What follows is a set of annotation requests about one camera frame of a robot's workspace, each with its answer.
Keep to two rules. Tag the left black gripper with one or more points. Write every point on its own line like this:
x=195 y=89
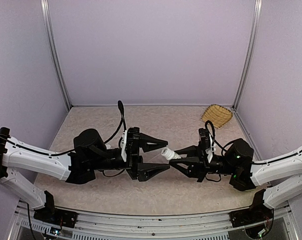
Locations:
x=134 y=166

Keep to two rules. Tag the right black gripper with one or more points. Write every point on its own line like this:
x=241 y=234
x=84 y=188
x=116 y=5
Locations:
x=197 y=170

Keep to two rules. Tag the white pill bottle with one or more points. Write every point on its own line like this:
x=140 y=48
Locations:
x=170 y=154

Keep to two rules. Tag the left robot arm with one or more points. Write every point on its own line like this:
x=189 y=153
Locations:
x=77 y=166

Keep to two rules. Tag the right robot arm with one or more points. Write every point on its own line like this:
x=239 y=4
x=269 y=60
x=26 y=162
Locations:
x=246 y=174

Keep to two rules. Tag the woven bamboo tray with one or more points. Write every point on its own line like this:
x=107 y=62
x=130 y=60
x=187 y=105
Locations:
x=218 y=115

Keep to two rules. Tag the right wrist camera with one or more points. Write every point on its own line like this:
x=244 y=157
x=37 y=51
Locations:
x=207 y=144

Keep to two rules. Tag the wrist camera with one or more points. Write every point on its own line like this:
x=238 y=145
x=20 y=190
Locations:
x=207 y=144
x=123 y=144

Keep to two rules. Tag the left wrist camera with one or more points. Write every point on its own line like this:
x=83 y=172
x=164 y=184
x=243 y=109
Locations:
x=123 y=144

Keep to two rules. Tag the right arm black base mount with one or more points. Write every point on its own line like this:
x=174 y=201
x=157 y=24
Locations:
x=257 y=212

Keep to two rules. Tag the front aluminium rail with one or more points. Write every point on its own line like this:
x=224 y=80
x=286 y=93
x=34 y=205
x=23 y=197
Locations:
x=91 y=225

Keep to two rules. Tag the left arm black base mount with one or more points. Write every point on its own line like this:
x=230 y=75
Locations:
x=50 y=214

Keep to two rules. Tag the right aluminium frame post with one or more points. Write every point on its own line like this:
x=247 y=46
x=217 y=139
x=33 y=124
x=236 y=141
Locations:
x=249 y=53

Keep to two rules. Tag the aluminium frame post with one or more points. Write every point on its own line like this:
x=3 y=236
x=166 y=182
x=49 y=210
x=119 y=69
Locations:
x=54 y=53
x=249 y=53

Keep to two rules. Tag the left aluminium frame post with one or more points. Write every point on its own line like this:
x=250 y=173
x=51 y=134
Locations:
x=54 y=53

